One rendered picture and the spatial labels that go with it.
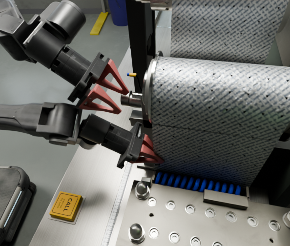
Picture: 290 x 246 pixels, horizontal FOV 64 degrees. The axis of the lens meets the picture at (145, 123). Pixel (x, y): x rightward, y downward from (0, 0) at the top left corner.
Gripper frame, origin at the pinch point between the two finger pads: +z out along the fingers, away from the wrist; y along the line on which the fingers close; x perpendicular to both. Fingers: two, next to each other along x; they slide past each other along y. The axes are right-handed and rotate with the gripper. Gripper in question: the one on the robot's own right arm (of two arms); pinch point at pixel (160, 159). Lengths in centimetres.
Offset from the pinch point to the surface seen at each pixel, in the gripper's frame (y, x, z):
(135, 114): -8.5, 1.0, -9.7
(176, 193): 5.4, -2.0, 6.6
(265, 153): 0.3, 17.9, 13.9
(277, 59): -42, 18, 25
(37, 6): -309, -210, -172
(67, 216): 13.1, -25.1, -12.9
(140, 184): 7.1, -2.1, -2.7
